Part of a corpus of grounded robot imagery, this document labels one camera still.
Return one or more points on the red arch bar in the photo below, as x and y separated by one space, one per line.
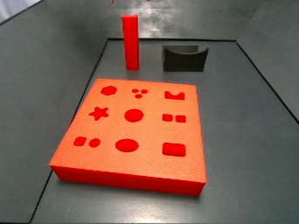
131 41

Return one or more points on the orange shape sorter block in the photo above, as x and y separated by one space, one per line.
135 138

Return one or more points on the black fixture bracket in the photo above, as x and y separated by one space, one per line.
183 58

